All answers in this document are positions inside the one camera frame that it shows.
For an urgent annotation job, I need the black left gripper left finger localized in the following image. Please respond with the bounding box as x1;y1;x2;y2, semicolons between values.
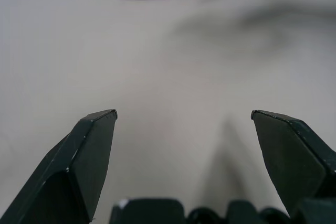
0;109;118;224

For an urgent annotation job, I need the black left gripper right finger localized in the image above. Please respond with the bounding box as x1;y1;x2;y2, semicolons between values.
250;109;336;216

